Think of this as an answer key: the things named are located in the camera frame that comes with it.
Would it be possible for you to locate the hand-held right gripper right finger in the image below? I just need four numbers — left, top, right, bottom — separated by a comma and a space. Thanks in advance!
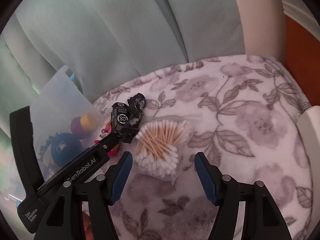
194, 152, 292, 240

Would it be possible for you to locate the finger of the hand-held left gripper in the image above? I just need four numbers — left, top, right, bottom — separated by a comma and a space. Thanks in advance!
96, 127, 137, 154

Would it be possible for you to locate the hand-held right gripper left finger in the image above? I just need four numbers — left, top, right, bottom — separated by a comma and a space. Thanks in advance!
34, 152, 134, 240

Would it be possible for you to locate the pink egg toy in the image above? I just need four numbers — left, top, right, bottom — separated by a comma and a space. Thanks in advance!
100, 124, 120, 158

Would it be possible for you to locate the small blue baseball cap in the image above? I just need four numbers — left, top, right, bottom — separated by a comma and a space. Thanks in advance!
50, 132, 83, 167

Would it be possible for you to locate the yellow ball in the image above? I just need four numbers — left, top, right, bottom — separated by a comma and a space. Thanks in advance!
80, 113, 97, 130

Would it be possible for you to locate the purple rubber toy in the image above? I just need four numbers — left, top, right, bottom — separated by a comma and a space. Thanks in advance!
70, 116, 87, 140

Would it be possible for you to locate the bag of cotton swabs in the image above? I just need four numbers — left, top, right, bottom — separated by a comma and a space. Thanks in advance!
134, 114, 203, 183

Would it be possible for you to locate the clear plastic storage box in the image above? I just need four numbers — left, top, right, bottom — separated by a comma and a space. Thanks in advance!
5, 64, 105, 202

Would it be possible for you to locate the person's left hand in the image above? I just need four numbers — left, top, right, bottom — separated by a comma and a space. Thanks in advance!
82, 211, 92, 233

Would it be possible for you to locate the grey floral blanket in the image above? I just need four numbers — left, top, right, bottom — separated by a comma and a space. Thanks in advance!
82, 55, 314, 240

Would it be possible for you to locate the pale green curtain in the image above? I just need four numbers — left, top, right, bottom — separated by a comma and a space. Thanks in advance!
0, 0, 247, 140

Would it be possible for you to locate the red-brown wooden bed frame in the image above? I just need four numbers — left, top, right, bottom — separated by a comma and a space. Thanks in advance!
284, 14, 320, 107

